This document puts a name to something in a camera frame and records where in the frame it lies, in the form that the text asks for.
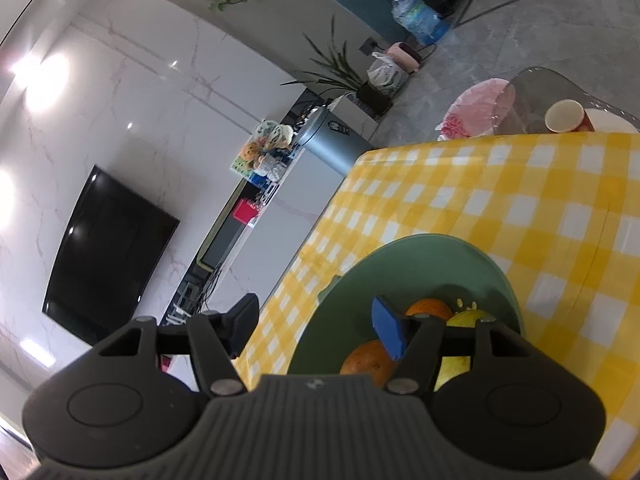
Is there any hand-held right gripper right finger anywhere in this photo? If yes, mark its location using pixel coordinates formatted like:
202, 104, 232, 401
371, 296, 531, 395

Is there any pink small appliance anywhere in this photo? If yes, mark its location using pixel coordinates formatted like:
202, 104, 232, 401
387, 42, 421, 74

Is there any yellow-green pear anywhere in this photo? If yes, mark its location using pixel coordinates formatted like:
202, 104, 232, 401
432, 309, 497, 392

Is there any white plastic bag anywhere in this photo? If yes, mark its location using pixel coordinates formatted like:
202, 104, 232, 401
367, 52, 409, 97

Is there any orange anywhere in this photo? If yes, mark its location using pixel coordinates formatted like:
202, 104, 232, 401
405, 298, 454, 322
340, 340, 399, 389

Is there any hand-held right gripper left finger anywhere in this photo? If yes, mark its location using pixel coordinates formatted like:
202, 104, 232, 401
100, 294, 261, 397

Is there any blue water jug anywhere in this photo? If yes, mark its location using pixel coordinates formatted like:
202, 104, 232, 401
377, 0, 449, 46

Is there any red box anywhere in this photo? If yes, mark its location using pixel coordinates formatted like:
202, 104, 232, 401
232, 199, 261, 226

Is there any white marble television cabinet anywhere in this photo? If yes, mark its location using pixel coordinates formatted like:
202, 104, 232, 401
160, 92, 382, 361

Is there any glass side table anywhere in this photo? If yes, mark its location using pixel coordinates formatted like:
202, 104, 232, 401
492, 66, 640, 136

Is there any paper cup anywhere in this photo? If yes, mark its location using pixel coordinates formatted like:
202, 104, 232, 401
544, 100, 596, 134

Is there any green colander bowl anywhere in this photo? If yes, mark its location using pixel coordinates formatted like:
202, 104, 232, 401
287, 234, 525, 392

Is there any white patterned hat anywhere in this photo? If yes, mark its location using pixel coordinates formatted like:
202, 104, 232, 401
257, 120, 296, 151

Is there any tall potted plant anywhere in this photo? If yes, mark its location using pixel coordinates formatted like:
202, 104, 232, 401
280, 15, 396, 116

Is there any yellow checked tablecloth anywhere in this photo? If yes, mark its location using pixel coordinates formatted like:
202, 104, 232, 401
235, 132, 640, 480

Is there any black wall television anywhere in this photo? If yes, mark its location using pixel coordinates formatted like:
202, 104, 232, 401
42, 164, 181, 346

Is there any silver pedal trash can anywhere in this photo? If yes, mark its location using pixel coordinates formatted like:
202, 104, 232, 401
295, 107, 374, 177

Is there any brown teddy bear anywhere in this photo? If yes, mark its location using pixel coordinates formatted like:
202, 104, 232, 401
239, 142, 264, 169

